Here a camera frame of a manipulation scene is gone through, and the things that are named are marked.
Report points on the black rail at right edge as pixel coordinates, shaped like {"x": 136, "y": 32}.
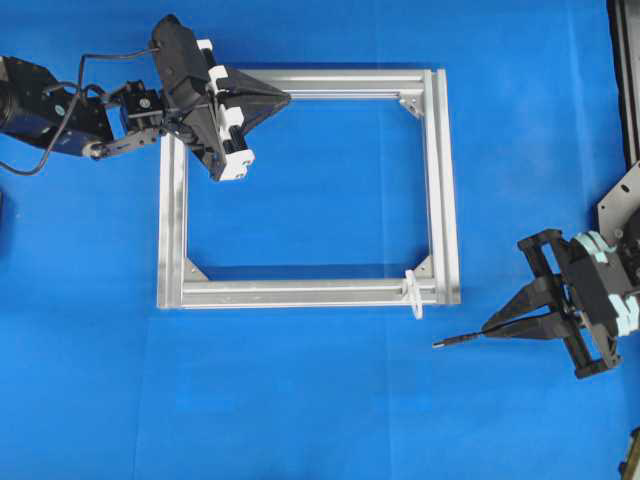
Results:
{"x": 624, "y": 31}

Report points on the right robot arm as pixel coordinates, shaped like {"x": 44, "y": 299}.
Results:
{"x": 620, "y": 235}

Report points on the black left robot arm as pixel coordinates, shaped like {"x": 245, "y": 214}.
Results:
{"x": 82, "y": 119}

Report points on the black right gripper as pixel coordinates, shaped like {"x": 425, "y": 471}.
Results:
{"x": 576, "y": 296}

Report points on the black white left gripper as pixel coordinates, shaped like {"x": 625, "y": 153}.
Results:
{"x": 188, "y": 73}

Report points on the white zip tie loop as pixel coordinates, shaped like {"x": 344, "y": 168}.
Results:
{"x": 411, "y": 293}

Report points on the aluminium extrusion frame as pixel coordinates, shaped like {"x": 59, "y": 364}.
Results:
{"x": 423, "y": 92}

